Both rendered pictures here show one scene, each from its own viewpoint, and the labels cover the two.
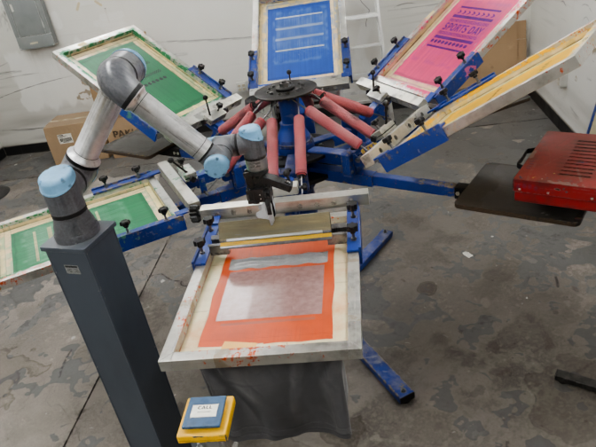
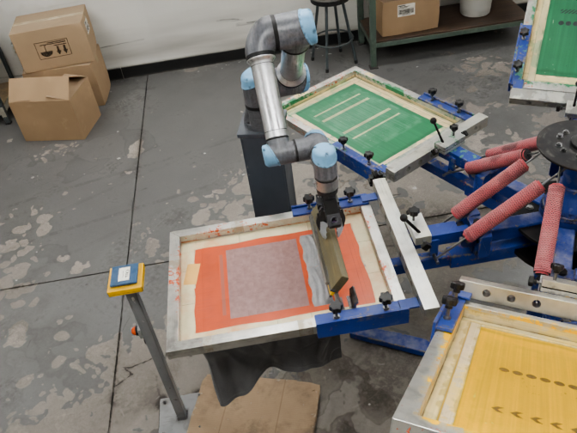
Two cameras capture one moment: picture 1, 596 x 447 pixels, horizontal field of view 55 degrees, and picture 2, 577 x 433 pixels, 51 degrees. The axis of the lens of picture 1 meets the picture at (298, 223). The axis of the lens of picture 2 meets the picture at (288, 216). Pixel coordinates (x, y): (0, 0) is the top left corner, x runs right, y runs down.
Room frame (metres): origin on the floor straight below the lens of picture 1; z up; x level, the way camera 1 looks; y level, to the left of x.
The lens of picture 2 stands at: (1.40, -1.39, 2.51)
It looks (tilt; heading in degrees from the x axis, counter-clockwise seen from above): 40 degrees down; 79
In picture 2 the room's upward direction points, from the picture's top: 8 degrees counter-clockwise
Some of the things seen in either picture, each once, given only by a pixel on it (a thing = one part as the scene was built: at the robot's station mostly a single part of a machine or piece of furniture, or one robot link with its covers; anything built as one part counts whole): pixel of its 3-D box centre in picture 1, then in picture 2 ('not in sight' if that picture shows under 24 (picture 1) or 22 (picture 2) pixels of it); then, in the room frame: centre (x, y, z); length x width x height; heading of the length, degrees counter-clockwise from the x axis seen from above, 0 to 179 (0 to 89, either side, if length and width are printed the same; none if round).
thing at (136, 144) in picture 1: (200, 152); not in sight; (3.10, 0.47, 0.91); 1.34 x 0.40 x 0.08; 51
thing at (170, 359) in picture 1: (273, 278); (278, 271); (1.63, 0.11, 0.97); 0.79 x 0.58 x 0.04; 171
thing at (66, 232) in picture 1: (73, 221); (260, 111); (1.77, 0.74, 1.25); 0.15 x 0.15 x 0.10
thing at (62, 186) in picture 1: (61, 189); (258, 85); (1.77, 0.74, 1.37); 0.13 x 0.12 x 0.14; 174
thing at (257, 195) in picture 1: (259, 184); (327, 200); (1.84, 0.11, 1.23); 0.09 x 0.08 x 0.12; 81
